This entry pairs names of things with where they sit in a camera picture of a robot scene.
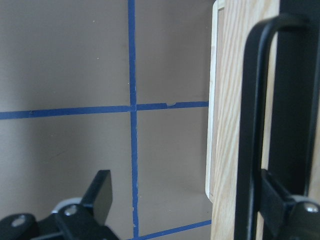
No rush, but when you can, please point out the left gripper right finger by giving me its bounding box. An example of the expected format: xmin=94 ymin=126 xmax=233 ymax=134
xmin=259 ymin=168 xmax=320 ymax=240

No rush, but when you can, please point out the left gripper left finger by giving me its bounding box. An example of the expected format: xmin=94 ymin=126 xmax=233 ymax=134
xmin=51 ymin=169 xmax=113 ymax=228

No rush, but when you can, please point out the black metal drawer handle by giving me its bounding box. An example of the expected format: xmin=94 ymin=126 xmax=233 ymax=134
xmin=234 ymin=0 xmax=320 ymax=240

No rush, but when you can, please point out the wooden drawer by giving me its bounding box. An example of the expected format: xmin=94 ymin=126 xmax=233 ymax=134
xmin=205 ymin=0 xmax=320 ymax=240

